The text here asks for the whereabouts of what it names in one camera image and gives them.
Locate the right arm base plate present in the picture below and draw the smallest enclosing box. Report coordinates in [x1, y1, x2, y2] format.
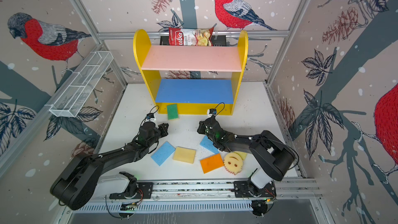
[231, 181, 276, 199]

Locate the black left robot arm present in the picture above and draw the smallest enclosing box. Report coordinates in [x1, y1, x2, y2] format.
[50, 121, 169, 210]

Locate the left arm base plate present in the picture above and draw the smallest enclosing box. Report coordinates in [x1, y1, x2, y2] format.
[109, 181, 153, 200]

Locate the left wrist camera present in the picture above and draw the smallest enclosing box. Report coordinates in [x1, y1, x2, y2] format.
[146, 113, 155, 121]

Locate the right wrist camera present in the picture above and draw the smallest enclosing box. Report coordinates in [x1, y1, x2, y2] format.
[207, 108, 217, 117]

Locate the yellow sponge right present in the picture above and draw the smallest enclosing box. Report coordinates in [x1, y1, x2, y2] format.
[235, 151, 247, 160]

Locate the yellow shelf with coloured boards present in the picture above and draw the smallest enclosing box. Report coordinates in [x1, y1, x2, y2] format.
[133, 30, 248, 116]

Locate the light green sponge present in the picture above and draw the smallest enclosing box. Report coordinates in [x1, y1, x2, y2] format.
[166, 104, 179, 120]

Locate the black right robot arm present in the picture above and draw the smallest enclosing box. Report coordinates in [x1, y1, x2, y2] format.
[197, 115, 299, 198]

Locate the yellow smiley face sponge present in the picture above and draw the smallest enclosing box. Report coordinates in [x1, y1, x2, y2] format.
[223, 152, 244, 175]

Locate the pale yellow sponge centre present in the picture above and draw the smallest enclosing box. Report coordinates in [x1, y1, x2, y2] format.
[173, 147, 196, 164]

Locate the orange sponge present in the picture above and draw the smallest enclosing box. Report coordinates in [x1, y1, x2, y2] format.
[200, 153, 224, 174]

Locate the red cassava chips bag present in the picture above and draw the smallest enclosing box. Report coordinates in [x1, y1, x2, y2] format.
[169, 28, 214, 46]

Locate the white wire mesh basket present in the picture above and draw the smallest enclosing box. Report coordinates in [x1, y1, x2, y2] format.
[49, 51, 114, 117]

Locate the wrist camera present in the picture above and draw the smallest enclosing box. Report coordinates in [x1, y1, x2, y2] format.
[207, 108, 217, 117]
[146, 113, 155, 121]

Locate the blue sponge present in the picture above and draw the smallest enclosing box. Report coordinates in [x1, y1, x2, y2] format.
[200, 136, 219, 154]
[151, 141, 176, 166]

